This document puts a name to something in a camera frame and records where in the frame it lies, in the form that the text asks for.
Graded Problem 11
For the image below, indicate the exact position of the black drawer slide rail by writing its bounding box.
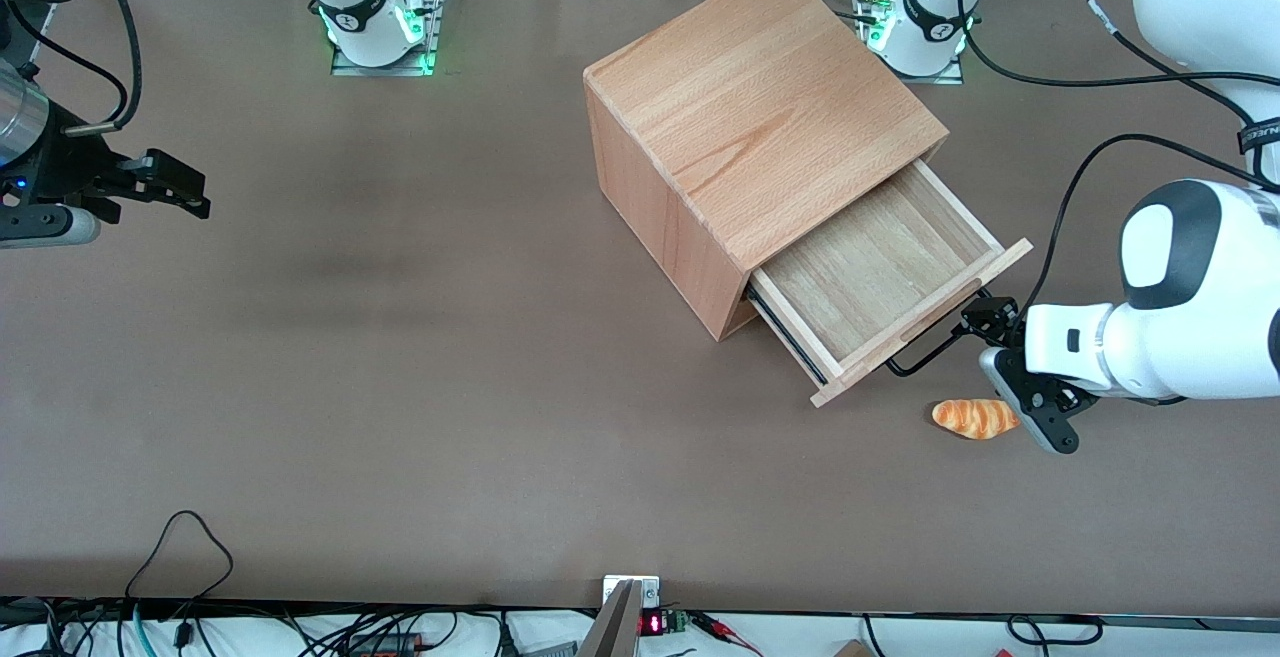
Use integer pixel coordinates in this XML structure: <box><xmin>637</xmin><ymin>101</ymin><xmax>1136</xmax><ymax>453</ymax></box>
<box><xmin>746</xmin><ymin>287</ymin><xmax>832</xmax><ymax>387</ymax></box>

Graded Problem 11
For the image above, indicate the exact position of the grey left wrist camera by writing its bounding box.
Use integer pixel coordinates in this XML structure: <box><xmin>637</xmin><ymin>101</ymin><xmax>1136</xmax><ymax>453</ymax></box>
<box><xmin>978</xmin><ymin>345</ymin><xmax>1094</xmax><ymax>455</ymax></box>

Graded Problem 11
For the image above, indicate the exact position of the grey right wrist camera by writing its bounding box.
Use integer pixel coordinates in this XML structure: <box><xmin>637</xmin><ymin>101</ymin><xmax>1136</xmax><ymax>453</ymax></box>
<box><xmin>0</xmin><ymin>205</ymin><xmax>102</xmax><ymax>250</ymax></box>

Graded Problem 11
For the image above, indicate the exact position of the grey camera mount bar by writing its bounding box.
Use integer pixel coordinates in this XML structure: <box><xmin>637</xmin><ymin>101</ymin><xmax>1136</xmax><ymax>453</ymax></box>
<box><xmin>577</xmin><ymin>580</ymin><xmax>644</xmax><ymax>657</ymax></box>

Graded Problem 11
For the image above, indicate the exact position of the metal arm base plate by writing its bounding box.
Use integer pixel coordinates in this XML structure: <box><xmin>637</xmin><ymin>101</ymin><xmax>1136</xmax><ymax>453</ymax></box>
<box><xmin>330</xmin><ymin>0</ymin><xmax>447</xmax><ymax>77</ymax></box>
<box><xmin>853</xmin><ymin>0</ymin><xmax>967</xmax><ymax>87</ymax></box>

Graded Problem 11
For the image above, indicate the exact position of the orange toy bread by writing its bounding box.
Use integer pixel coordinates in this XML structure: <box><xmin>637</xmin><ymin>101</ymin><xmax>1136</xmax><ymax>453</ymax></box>
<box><xmin>931</xmin><ymin>398</ymin><xmax>1023</xmax><ymax>441</ymax></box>

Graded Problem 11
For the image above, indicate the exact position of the red clip lead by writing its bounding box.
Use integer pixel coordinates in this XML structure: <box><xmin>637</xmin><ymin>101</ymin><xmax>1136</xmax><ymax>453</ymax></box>
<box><xmin>690</xmin><ymin>611</ymin><xmax>765</xmax><ymax>656</ymax></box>

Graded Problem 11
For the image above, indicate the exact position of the thin black looped cable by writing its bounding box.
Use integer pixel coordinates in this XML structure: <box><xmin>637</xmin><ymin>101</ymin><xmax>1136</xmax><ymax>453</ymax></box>
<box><xmin>124</xmin><ymin>509</ymin><xmax>237</xmax><ymax>650</ymax></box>

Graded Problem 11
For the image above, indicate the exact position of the silver camera mount bracket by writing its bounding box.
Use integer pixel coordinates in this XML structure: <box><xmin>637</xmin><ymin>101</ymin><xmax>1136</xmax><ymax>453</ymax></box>
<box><xmin>602</xmin><ymin>574</ymin><xmax>662</xmax><ymax>610</ymax></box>

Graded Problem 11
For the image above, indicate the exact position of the orange and black device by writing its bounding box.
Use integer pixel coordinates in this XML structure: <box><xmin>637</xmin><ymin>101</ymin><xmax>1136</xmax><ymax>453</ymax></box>
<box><xmin>344</xmin><ymin>631</ymin><xmax>425</xmax><ymax>657</ymax></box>

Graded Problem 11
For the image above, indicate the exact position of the wooden drawer cabinet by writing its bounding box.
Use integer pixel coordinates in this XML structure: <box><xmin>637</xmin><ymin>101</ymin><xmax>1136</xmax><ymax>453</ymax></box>
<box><xmin>583</xmin><ymin>0</ymin><xmax>951</xmax><ymax>343</ymax></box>

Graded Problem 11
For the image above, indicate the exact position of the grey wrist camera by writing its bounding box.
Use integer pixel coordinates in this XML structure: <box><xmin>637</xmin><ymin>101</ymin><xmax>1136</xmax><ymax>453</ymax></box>
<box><xmin>978</xmin><ymin>345</ymin><xmax>1094</xmax><ymax>455</ymax></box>
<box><xmin>0</xmin><ymin>205</ymin><xmax>102</xmax><ymax>250</ymax></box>

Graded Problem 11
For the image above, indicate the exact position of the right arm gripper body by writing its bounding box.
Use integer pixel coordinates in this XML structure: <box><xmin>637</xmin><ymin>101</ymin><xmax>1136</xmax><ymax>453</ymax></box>
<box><xmin>20</xmin><ymin>102</ymin><xmax>128</xmax><ymax>228</ymax></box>

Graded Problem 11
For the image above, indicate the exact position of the black metal drawer handle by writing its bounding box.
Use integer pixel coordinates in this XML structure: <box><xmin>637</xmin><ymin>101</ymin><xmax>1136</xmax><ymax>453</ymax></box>
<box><xmin>884</xmin><ymin>285</ymin><xmax>993</xmax><ymax>379</ymax></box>

